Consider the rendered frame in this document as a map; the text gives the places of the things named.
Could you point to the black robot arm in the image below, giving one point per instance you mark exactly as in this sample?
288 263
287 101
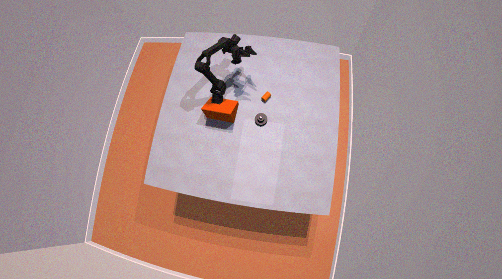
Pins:
218 86

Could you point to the orange cylinder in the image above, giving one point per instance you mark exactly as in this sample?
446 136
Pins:
266 96

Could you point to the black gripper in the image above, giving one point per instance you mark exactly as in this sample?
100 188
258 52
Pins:
240 52

